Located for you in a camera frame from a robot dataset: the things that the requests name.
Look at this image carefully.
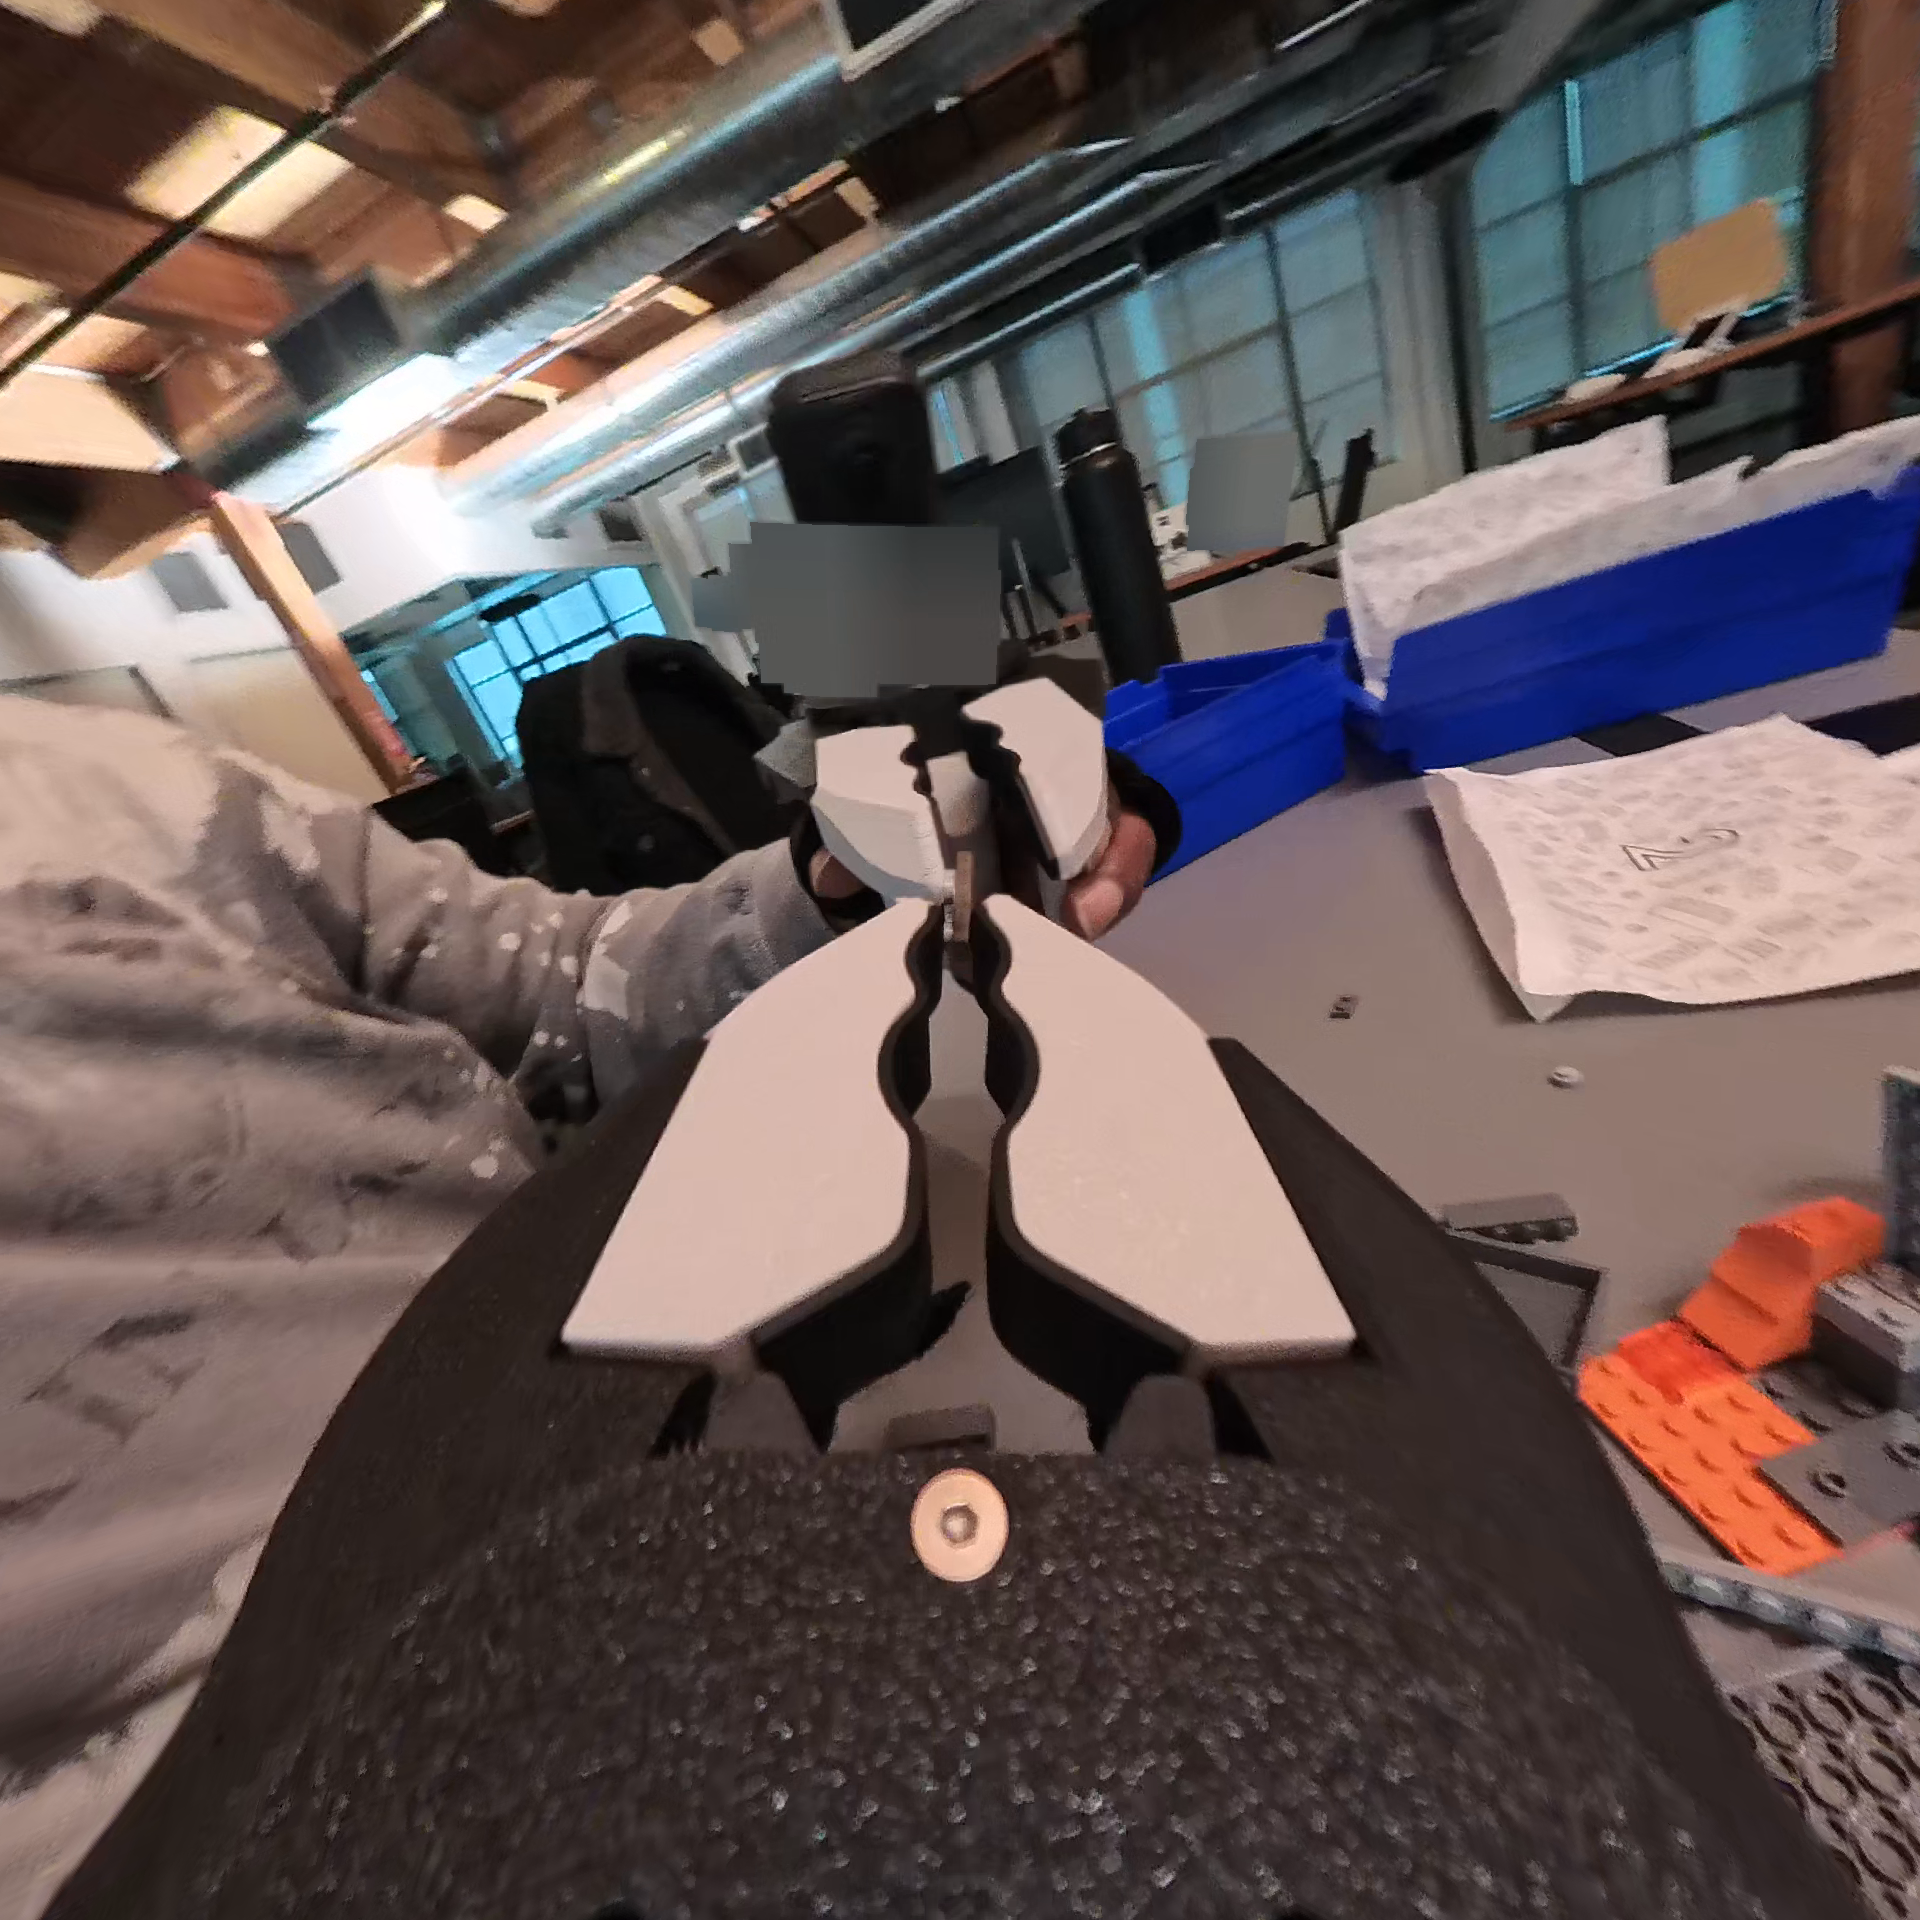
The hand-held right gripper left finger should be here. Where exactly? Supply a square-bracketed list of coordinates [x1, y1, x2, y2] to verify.
[562, 902, 938, 1383]

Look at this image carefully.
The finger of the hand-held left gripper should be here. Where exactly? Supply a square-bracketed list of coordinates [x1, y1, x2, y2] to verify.
[807, 718, 980, 906]
[977, 676, 1115, 898]

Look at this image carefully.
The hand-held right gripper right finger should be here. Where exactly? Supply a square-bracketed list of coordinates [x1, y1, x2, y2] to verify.
[985, 903, 1360, 1378]

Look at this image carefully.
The small grey green lego assembly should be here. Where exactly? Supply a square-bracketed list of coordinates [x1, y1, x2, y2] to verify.
[916, 753, 990, 970]

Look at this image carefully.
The person's left forearm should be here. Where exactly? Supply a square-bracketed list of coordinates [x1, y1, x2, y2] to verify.
[332, 816, 858, 1137]

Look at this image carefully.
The grey lego brick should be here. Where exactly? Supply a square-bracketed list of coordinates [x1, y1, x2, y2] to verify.
[1441, 1191, 1586, 1250]

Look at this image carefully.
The orange lego plate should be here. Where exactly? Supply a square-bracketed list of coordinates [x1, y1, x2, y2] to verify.
[1575, 1322, 1849, 1580]

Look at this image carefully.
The orange lego slope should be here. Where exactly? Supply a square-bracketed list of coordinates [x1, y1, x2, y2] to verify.
[1678, 1195, 1888, 1370]

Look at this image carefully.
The grey lego baseplate build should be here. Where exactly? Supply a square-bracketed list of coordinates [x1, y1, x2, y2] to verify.
[1755, 1065, 1920, 1562]

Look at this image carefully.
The thin light grey lego plate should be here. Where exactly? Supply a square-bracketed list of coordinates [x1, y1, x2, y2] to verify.
[1651, 1543, 1920, 1671]

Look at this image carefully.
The dark grey half-round lego plate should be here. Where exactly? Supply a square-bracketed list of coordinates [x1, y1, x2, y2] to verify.
[1726, 1651, 1920, 1920]

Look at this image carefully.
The person's left hand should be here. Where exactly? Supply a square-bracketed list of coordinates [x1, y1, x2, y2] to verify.
[1044, 826, 1167, 942]

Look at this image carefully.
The blue storage bin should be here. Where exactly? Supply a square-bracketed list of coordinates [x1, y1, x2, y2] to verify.
[1102, 638, 1369, 876]
[1351, 466, 1920, 779]

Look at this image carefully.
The black water bottle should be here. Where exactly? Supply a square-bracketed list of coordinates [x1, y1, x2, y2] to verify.
[1052, 407, 1185, 688]

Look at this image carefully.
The black jacket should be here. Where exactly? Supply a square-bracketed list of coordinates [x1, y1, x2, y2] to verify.
[518, 634, 800, 898]

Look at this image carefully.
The person's bleached grey clothing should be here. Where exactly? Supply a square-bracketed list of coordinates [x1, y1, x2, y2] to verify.
[0, 698, 723, 1817]

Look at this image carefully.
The white printed paper bag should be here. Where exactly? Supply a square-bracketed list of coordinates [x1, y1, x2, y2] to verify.
[1426, 716, 1920, 1025]

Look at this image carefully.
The dark grey lego window frame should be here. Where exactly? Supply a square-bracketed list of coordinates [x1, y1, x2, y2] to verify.
[1472, 1233, 1609, 1374]

